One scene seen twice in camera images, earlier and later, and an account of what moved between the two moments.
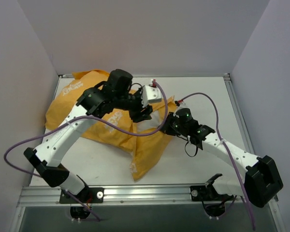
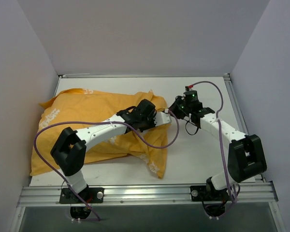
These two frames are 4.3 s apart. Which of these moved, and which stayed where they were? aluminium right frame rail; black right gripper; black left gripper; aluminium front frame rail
Moved: black left gripper; black right gripper
Stayed: aluminium right frame rail; aluminium front frame rail
